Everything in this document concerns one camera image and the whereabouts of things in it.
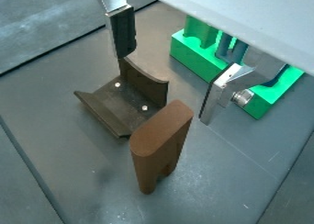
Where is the green square peg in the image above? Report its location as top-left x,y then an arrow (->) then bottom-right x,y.
184,16 -> 218,49

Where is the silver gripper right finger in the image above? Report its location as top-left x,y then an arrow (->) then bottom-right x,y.
200,47 -> 286,125

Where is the dark blue hexagon peg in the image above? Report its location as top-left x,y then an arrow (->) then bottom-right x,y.
215,33 -> 247,64

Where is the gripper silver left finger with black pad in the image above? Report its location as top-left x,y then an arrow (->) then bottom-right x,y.
97,0 -> 136,59

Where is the brown square-circle peg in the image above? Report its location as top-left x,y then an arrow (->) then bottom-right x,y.
129,100 -> 194,195

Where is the green shape sorter board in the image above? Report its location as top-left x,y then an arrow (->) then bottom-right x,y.
171,29 -> 305,119

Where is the black curved holder stand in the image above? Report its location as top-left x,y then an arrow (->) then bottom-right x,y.
73,58 -> 170,138

